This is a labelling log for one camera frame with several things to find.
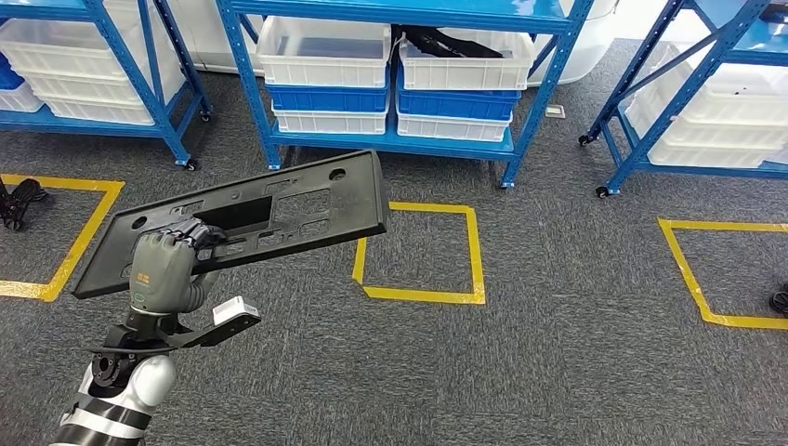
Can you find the yellow floor tape square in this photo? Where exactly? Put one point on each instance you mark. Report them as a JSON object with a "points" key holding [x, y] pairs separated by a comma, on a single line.
{"points": [[418, 295]]}

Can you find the grey floor outlet plate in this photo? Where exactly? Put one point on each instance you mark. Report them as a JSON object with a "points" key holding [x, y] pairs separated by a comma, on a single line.
{"points": [[554, 111]]}

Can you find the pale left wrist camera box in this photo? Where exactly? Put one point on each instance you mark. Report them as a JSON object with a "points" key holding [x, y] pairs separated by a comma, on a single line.
{"points": [[234, 311]]}

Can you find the blue metal shelf rack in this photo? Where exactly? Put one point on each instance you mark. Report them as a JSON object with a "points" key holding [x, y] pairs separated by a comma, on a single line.
{"points": [[640, 144], [394, 140], [80, 126]]}

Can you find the black robot foot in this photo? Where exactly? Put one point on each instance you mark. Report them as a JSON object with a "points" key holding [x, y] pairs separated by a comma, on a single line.
{"points": [[21, 197]]}

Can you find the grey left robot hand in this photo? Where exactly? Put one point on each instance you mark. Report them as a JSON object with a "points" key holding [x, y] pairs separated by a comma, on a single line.
{"points": [[160, 277]]}

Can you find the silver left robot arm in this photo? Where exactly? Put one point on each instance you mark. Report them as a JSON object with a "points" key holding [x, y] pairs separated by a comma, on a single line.
{"points": [[111, 406]]}

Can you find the black plastic panel with cutouts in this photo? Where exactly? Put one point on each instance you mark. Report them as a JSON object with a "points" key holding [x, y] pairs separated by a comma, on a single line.
{"points": [[345, 203]]}

